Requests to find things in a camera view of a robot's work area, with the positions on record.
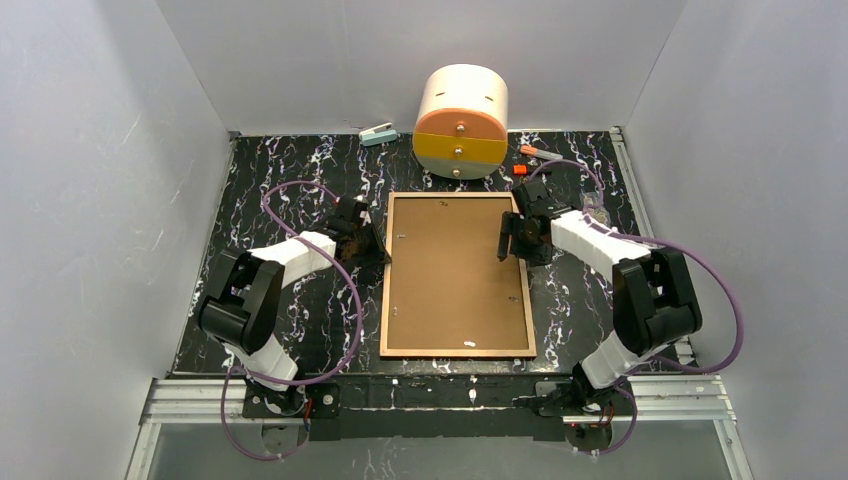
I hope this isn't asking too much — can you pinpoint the brown cardboard backing board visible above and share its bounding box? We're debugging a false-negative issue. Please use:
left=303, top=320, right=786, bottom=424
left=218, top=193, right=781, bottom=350
left=387, top=197, right=530, bottom=351

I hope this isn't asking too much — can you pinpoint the wooden picture frame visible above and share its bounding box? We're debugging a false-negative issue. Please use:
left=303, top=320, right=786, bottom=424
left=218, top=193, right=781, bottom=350
left=378, top=191, right=538, bottom=360

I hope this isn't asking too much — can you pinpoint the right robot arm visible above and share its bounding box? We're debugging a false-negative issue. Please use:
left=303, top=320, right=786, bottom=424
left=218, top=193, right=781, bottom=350
left=497, top=180, right=702, bottom=416

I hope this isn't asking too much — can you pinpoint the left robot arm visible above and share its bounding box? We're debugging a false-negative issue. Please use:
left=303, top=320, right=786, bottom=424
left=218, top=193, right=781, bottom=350
left=195, top=197, right=391, bottom=392

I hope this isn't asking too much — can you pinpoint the orange capped black marker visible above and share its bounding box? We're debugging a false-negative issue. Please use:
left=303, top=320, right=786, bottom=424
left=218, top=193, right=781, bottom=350
left=512, top=164, right=530, bottom=177

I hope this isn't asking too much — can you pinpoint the clear bag of clips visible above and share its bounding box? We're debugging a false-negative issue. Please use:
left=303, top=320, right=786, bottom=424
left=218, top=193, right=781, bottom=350
left=580, top=192, right=611, bottom=227

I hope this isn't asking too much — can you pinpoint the orange capped grey marker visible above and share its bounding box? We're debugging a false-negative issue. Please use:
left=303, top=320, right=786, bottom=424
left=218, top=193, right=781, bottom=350
left=519, top=145, right=564, bottom=161

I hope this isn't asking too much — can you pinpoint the round pastel drawer box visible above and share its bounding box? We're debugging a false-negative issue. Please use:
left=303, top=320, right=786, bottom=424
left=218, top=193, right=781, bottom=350
left=412, top=64, right=508, bottom=180

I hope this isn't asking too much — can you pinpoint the teal white stapler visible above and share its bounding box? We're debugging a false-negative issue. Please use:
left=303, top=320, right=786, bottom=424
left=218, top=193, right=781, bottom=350
left=358, top=122, right=399, bottom=147

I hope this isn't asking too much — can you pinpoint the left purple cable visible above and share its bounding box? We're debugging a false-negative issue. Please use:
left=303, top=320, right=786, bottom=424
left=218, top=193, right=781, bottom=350
left=219, top=180, right=366, bottom=462

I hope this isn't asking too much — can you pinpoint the purple cable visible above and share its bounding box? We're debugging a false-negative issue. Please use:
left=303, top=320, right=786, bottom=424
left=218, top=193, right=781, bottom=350
left=219, top=180, right=366, bottom=462
left=526, top=158, right=746, bottom=457

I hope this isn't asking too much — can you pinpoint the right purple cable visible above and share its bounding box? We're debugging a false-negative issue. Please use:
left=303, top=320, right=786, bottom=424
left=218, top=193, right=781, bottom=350
left=526, top=158, right=746, bottom=457

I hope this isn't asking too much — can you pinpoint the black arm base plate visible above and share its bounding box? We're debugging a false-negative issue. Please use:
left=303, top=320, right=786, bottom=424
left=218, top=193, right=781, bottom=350
left=236, top=374, right=633, bottom=451

